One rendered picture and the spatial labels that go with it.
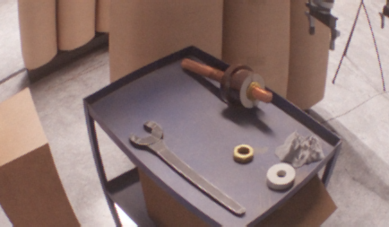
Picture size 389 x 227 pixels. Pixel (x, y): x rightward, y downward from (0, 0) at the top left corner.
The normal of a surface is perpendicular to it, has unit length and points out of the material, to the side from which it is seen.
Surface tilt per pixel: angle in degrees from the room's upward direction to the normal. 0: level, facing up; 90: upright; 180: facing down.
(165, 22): 90
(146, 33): 90
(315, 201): 26
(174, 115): 0
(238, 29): 90
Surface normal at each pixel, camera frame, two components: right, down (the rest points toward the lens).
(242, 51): -0.18, 0.59
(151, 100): 0.02, -0.80
